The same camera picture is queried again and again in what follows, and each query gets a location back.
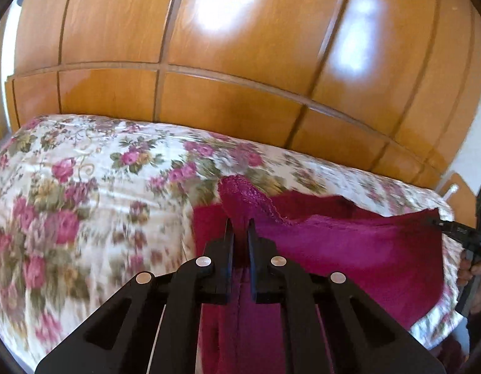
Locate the dark red knit garment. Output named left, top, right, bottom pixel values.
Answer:
left=193, top=175, right=444, bottom=374

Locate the dark red cloth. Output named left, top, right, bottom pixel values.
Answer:
left=438, top=338, right=473, bottom=373

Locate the person's right forearm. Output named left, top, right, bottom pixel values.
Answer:
left=466, top=307, right=481, bottom=361

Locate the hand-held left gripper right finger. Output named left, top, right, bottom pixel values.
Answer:
left=247, top=218, right=446, bottom=374

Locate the floral bedspread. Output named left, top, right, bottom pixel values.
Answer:
left=0, top=115, right=465, bottom=363

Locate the wooden headboard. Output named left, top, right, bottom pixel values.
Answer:
left=439, top=169, right=481, bottom=205

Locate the person's right hand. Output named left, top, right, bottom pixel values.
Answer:
left=458, top=259, right=481, bottom=313

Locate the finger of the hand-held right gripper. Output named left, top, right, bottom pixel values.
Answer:
left=431, top=217, right=481, bottom=260

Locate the wooden wardrobe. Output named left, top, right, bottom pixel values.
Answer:
left=4, top=0, right=481, bottom=188

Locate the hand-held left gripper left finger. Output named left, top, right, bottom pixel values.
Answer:
left=35, top=218, right=235, bottom=374

